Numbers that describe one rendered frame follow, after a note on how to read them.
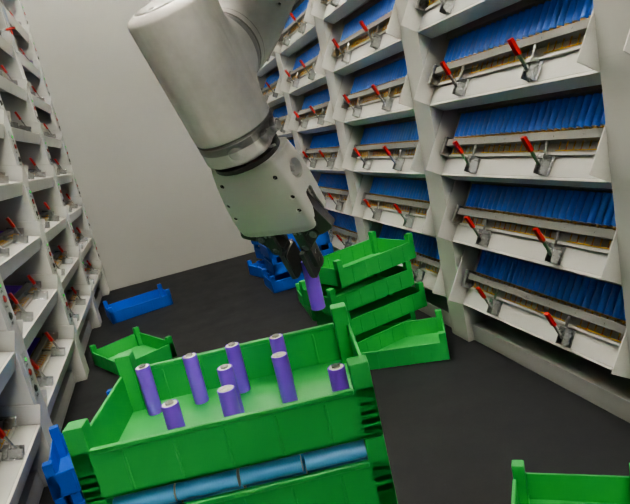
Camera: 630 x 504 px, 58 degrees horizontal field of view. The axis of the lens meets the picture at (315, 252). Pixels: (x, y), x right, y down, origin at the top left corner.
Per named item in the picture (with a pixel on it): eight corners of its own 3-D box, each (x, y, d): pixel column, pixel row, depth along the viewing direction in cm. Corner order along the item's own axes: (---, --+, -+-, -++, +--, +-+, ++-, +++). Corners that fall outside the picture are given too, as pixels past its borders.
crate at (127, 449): (355, 357, 76) (343, 300, 75) (383, 435, 57) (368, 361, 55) (135, 407, 76) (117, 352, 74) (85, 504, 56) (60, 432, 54)
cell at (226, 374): (245, 411, 67) (232, 360, 66) (245, 418, 65) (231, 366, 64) (230, 414, 67) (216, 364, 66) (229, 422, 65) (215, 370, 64)
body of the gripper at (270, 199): (295, 115, 60) (333, 200, 66) (217, 133, 64) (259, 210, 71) (270, 155, 54) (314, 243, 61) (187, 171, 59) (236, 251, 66)
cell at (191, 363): (209, 396, 73) (197, 349, 72) (208, 402, 71) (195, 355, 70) (195, 399, 73) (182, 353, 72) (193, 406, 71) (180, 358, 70)
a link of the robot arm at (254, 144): (285, 96, 59) (296, 121, 61) (216, 113, 63) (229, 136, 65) (254, 140, 53) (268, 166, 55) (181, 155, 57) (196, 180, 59)
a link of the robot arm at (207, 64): (220, 108, 64) (181, 155, 57) (158, -10, 56) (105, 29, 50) (284, 93, 60) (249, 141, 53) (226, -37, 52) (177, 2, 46)
